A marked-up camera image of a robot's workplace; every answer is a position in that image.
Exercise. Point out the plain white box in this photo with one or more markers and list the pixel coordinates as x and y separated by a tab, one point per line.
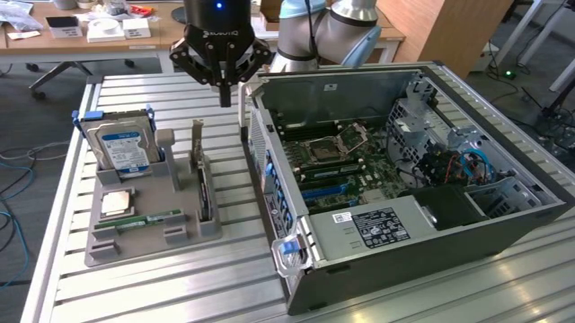
137	30

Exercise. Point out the stack of white papers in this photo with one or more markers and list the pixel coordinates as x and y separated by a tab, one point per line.
268	28

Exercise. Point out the silver disk bay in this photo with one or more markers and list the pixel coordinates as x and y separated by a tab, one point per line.
504	198

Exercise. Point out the grey cup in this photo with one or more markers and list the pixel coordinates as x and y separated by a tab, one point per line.
65	4

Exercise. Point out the dark small item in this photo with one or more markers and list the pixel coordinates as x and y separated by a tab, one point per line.
117	8

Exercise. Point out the red small item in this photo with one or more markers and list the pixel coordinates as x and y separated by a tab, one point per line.
142	11

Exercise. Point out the black plastic box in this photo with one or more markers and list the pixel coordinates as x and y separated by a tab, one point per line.
449	208

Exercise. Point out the hard disk with blue caddy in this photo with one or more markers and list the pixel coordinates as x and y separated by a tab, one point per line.
122	148

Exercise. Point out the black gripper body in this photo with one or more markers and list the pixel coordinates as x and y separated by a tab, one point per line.
218	20

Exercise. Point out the blue case latch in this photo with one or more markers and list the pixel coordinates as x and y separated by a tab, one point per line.
288	248

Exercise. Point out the black equipment stand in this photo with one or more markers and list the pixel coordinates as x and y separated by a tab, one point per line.
553	111

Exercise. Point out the silver power supply with label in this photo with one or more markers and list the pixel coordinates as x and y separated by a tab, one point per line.
333	232

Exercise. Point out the white table frame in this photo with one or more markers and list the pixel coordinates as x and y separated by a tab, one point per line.
520	32

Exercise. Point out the white box with black top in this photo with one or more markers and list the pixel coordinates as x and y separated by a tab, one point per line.
65	32

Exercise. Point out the blue expansion slot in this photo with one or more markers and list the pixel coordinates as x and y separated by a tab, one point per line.
326	191

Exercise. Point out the white table leg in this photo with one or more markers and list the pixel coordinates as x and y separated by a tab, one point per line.
566	75

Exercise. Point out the CPU socket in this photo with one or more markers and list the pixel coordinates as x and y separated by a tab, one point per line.
321	151

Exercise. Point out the green GPU with black cooler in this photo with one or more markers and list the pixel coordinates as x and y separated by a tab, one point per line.
205	188

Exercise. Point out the grey printed parts rack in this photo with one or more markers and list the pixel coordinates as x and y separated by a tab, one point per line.
149	198

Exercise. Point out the white box with round roll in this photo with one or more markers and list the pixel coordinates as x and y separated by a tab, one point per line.
106	33

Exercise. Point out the perforated metal drive cage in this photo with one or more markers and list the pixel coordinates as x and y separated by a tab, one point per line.
418	134

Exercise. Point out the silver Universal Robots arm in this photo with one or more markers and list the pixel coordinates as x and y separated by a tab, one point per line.
342	30

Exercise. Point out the green motherboard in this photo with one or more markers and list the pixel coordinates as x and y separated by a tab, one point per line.
385	183

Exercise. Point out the wooden desk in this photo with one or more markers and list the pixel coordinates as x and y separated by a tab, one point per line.
166	35
67	45

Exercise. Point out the white crumpled tissue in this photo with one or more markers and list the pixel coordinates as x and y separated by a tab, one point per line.
97	15

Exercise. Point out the white bowl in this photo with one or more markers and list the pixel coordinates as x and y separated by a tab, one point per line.
86	4

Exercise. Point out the small silver chipset heatsink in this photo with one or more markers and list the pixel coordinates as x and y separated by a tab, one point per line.
376	196

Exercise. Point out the green RAM stick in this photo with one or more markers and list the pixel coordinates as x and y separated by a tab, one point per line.
136	220

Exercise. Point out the small paper label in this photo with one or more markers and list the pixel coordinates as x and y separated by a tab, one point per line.
23	35

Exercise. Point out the black power strip green light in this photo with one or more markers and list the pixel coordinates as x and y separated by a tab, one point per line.
509	75

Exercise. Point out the open dark PC case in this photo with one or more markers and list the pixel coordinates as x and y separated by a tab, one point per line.
405	269

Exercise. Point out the clear plastic bag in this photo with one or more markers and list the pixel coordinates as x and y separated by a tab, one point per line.
18	17

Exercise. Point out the brown cardboard box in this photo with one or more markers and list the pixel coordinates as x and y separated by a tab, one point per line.
270	10

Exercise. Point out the wooden cabinet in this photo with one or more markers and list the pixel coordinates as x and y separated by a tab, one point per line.
449	33

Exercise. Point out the white unit with red dot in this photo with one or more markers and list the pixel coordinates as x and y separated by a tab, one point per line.
489	59

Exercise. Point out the silver CPU chip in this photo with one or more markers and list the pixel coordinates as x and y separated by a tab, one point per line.
117	203

